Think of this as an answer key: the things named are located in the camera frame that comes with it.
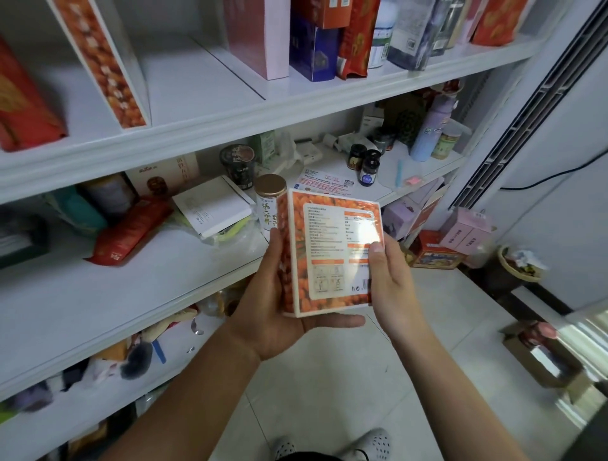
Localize person's right forearm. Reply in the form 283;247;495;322
389;318;528;461

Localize brown cardboard box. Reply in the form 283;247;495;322
503;321;585;388

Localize dark red foil pouches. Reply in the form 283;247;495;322
289;0;381;83

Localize red box white edge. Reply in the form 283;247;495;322
275;187;386;319
47;0;151;129

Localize person's left forearm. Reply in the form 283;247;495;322
99;327;262;461

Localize white box brown print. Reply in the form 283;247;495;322
126;152;203;198

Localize small black grey boxes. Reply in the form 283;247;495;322
0;211;49;267

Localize red patterned bag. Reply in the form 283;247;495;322
470;0;533;47

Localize small dark bottle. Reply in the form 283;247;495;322
358;150;381;187
346;143;367;172

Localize lavender bottle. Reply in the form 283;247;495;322
410;93;457;163

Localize pink carton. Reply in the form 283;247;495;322
439;207;497;256

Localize dark jar with lid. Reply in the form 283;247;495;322
220;144;258;191

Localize person's left hand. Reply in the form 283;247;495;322
223;228;367;362

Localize person's white shoe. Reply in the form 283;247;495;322
270;437;298;461
342;427;393;461

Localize person's right hand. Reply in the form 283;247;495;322
365;234;429;343

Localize colourful flat box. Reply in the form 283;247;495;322
408;230;467;270

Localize small green pack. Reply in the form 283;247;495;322
249;131;279;167

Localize black wall cable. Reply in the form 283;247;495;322
500;147;608;191

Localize yellow bottle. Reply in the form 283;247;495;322
80;174;139;222

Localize red canister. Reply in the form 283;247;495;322
527;323;560;345

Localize small green jar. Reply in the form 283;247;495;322
432;122;471;160

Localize waste basket with rubbish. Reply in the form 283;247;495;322
497;247;549;283

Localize red pouch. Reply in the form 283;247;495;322
87;196;175;267

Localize teal pouch bag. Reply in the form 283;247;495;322
42;187;108;237

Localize white tub green label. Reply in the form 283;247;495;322
367;0;398;70

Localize white colourful sticker sheet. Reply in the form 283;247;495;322
293;169;355;198

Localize pink blossom box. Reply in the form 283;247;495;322
223;0;293;81

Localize white flat box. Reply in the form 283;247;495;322
173;175;254;241

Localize white metal shelving unit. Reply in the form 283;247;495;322
0;0;571;461

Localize person's black clothing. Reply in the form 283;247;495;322
275;451;343;461

